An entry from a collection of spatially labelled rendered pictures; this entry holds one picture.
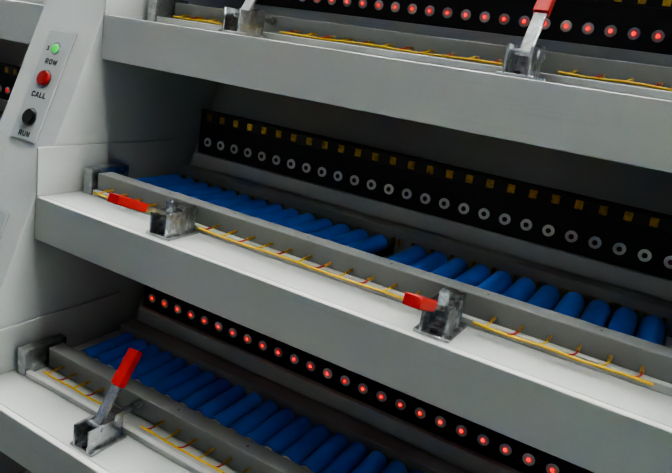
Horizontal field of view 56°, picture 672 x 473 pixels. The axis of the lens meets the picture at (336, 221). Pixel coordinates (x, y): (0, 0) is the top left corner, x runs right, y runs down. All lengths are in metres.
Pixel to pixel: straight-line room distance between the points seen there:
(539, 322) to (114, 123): 0.49
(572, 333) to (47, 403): 0.49
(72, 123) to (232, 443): 0.36
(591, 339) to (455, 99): 0.20
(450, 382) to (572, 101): 0.21
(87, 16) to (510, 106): 0.45
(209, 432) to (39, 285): 0.25
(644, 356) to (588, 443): 0.07
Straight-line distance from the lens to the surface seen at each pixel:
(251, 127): 0.74
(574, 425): 0.44
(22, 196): 0.71
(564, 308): 0.52
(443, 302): 0.46
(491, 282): 0.54
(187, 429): 0.62
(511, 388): 0.44
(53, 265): 0.74
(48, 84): 0.73
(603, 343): 0.48
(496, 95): 0.48
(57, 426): 0.66
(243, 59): 0.59
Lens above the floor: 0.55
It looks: 4 degrees up
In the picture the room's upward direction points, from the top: 19 degrees clockwise
